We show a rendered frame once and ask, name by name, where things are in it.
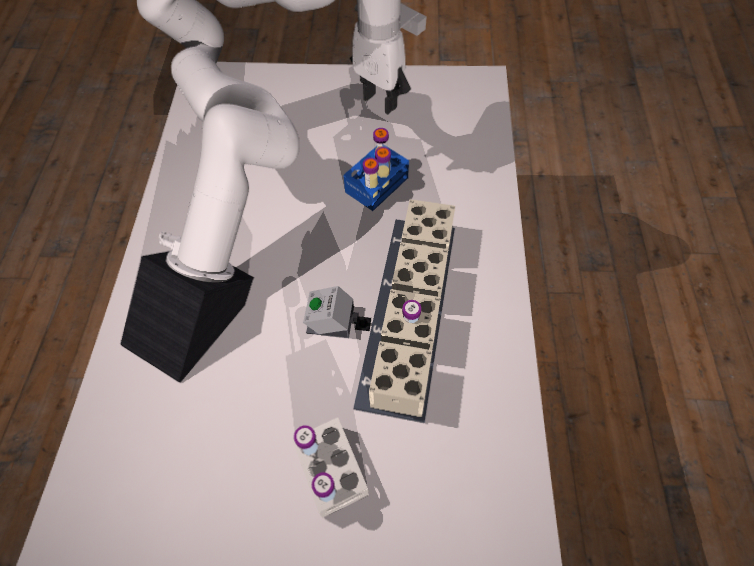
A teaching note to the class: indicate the beige bucket adapter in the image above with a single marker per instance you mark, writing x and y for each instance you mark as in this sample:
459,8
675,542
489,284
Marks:
419,268
397,331
396,399
428,224

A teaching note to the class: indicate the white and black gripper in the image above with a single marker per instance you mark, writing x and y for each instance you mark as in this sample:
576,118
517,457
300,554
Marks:
382,63

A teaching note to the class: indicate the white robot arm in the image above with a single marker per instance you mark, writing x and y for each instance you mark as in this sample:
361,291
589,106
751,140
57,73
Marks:
234,133

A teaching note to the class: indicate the blue tube rack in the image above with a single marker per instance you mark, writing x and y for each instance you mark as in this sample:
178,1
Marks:
356,187

